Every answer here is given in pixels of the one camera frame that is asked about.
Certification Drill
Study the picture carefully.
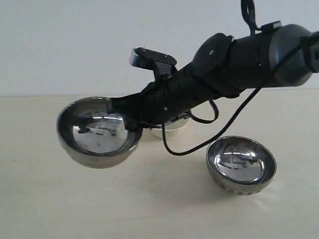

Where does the smooth steel bowl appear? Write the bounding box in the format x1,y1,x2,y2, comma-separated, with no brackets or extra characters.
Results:
56,97,143,169

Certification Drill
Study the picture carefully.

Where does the ribbed steel bowl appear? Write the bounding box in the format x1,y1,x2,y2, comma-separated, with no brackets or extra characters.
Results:
205,135,277,196

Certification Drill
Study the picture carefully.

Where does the black cable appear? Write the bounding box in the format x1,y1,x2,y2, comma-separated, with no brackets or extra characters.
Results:
161,32,319,157

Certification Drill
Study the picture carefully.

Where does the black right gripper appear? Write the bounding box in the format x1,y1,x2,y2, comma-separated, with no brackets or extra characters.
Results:
110,64,239,131

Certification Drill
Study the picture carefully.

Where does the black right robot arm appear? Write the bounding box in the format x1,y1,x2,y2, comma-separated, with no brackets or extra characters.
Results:
111,24,319,126

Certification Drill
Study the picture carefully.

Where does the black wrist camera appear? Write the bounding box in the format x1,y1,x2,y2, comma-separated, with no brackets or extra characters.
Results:
129,47,177,75

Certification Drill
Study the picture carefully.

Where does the white ceramic bowl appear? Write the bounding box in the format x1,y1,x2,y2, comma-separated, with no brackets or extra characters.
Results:
150,118,190,139

